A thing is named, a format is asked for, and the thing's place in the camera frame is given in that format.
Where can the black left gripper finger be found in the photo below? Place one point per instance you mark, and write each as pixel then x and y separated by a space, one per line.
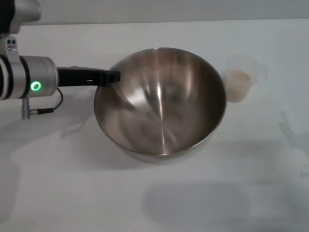
pixel 111 76

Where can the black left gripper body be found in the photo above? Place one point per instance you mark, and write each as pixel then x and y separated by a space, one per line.
pixel 72 76

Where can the stainless steel mixing bowl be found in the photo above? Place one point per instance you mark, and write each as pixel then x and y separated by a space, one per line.
pixel 159 106

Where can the clear plastic measuring cup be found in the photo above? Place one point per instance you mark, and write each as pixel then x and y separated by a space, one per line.
pixel 239 82

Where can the white rice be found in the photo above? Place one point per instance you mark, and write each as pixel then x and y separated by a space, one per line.
pixel 239 84

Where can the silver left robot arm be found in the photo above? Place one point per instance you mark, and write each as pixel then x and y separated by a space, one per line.
pixel 36 72

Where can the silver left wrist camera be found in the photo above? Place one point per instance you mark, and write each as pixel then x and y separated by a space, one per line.
pixel 12 47

